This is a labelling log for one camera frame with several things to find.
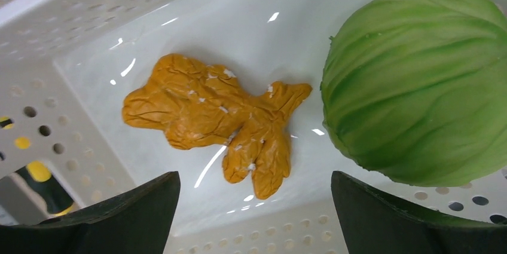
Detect green lettuce leaf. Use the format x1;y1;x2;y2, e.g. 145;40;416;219
320;0;506;187

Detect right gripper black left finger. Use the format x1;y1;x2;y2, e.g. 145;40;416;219
1;172;181;253

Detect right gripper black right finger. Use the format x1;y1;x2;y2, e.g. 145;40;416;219
331;171;506;253

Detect black yellow-handled screwdriver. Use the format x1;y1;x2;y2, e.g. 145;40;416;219
0;115;78;218

